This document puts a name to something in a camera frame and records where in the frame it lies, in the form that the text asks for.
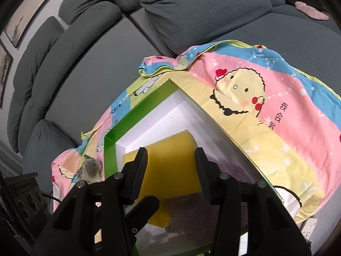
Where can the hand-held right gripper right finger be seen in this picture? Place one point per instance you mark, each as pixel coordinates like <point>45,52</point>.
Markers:
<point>203,173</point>

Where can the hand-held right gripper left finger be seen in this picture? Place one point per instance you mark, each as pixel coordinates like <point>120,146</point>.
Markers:
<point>138,170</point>

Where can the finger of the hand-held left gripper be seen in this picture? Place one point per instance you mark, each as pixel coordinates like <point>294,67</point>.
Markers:
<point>145,208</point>

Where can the yellow sponge with green pad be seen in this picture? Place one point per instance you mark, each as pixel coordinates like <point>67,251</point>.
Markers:
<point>170,165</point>

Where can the purple mesh bath pouf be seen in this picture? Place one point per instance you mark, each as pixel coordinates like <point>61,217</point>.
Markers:
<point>191,213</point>

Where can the green-printed plastic bag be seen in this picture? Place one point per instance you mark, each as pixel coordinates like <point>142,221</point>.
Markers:
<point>92,169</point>

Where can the green box with white inside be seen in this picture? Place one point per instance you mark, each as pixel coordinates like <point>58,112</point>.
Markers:
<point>165,120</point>

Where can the colourful cartoon printed blanket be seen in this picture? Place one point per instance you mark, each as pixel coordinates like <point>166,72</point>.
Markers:
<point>266,138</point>

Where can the black power strip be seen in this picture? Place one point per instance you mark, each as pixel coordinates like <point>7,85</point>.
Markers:
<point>26,200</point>

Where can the grey sofa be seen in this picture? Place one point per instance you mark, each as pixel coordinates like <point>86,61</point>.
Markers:
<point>106,58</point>

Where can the white power strip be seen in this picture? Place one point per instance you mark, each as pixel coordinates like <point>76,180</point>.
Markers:
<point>309,228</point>

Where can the grey curtain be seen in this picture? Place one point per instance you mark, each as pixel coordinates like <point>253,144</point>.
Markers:
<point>10,157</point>

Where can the grey textured cushion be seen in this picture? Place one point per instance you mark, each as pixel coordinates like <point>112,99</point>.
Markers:
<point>207,13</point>

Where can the small framed ink painting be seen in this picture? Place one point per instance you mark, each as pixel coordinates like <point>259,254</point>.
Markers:
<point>4,72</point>

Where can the large framed ink painting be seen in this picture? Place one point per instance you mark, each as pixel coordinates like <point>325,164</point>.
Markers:
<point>29,13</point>

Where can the pink sock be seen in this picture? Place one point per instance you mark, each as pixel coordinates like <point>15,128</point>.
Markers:
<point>311,10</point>

